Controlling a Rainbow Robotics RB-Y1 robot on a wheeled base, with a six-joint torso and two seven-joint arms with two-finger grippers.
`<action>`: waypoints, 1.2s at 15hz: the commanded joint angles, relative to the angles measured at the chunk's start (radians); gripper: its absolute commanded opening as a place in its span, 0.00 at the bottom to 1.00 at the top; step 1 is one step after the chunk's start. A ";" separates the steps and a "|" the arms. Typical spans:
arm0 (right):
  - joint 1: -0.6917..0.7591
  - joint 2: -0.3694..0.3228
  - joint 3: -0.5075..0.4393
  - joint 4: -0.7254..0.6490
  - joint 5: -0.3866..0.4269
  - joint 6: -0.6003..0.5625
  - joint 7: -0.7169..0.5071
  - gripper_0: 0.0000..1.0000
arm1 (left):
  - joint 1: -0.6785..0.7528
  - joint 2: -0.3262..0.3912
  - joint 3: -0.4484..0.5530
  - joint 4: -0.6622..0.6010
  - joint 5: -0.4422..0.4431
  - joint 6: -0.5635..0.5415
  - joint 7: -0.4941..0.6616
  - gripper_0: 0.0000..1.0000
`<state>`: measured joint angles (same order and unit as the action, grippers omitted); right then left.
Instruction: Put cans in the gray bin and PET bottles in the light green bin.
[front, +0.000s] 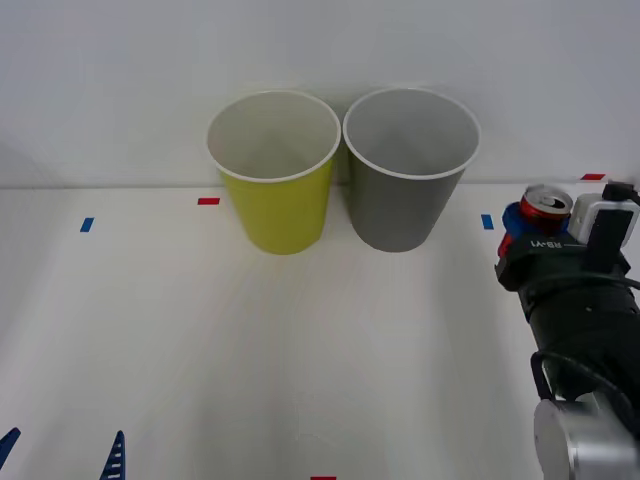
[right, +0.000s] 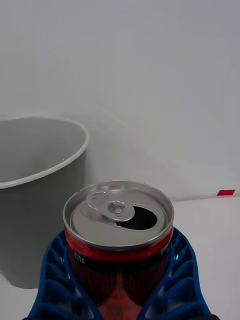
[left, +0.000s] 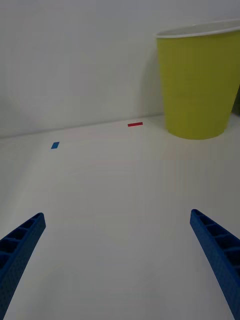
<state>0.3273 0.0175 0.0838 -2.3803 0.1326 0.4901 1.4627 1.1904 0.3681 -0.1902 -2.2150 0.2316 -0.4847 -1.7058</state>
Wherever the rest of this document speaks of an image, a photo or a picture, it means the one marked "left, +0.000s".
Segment yellow-green plastic bin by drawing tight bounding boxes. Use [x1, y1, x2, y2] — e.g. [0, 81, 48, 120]
[154, 18, 240, 140]

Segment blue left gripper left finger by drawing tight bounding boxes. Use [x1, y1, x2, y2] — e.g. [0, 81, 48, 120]
[0, 212, 47, 319]

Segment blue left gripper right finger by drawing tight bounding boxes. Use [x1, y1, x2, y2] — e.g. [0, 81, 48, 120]
[189, 209, 240, 320]

